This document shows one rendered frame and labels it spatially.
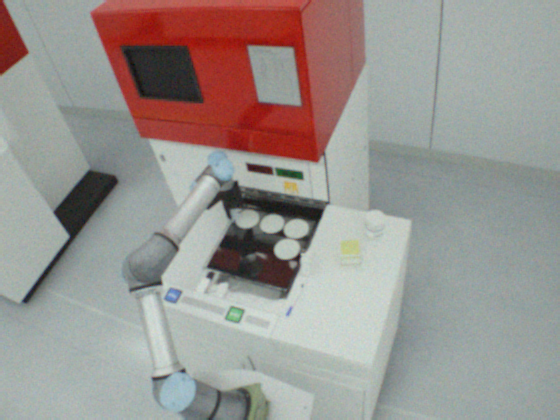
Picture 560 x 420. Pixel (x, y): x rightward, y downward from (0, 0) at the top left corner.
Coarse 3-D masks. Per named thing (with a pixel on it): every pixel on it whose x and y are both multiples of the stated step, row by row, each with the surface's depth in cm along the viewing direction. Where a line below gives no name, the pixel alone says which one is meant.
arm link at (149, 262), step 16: (224, 160) 150; (208, 176) 149; (224, 176) 149; (192, 192) 145; (208, 192) 146; (192, 208) 141; (176, 224) 137; (192, 224) 142; (160, 240) 132; (176, 240) 136; (144, 256) 131; (160, 256) 132; (144, 272) 132; (160, 272) 134
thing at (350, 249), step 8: (344, 240) 161; (352, 240) 160; (344, 248) 158; (352, 248) 158; (360, 248) 158; (344, 256) 156; (352, 256) 156; (360, 256) 157; (344, 264) 160; (352, 264) 160; (360, 264) 160
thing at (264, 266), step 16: (256, 208) 196; (256, 224) 190; (224, 240) 186; (240, 240) 185; (256, 240) 184; (272, 240) 183; (304, 240) 181; (224, 256) 181; (240, 256) 180; (256, 256) 179; (272, 256) 177; (240, 272) 174; (256, 272) 173; (272, 272) 172; (288, 272) 171
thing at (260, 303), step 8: (216, 288) 173; (232, 296) 170; (240, 296) 169; (248, 296) 169; (256, 296) 168; (248, 304) 166; (256, 304) 166; (264, 304) 165; (272, 304) 165; (272, 312) 163
